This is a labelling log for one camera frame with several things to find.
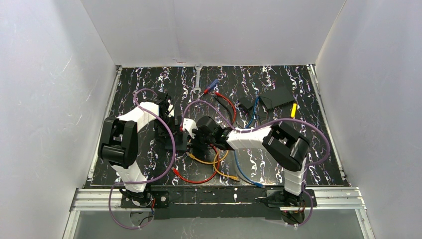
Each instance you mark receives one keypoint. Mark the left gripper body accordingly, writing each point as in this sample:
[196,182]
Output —
[171,145]

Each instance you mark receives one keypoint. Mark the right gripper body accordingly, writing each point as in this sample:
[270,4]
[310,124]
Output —
[194,143]

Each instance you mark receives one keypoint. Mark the black network switch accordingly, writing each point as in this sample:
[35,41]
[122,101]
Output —
[181,142]
[276,98]

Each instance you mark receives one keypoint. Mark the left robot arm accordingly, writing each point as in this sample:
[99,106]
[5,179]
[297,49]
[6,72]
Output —
[118,144]

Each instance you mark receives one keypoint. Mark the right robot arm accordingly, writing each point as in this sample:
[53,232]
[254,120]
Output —
[283,143]

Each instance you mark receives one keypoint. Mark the small black power adapter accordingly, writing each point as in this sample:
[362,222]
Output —
[246,103]

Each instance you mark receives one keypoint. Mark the silver wrench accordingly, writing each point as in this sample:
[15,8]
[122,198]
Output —
[197,88]

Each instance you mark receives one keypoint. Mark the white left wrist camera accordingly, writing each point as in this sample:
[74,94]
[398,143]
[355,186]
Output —
[171,110]

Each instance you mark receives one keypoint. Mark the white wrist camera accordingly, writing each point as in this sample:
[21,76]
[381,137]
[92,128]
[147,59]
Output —
[189,125]
[171,110]

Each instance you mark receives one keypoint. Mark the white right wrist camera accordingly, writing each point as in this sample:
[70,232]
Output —
[189,125]

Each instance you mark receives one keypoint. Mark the blue handled screwdriver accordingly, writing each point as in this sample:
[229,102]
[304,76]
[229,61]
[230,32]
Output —
[209,87]

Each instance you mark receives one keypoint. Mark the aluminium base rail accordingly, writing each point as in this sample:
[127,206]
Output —
[100,199]

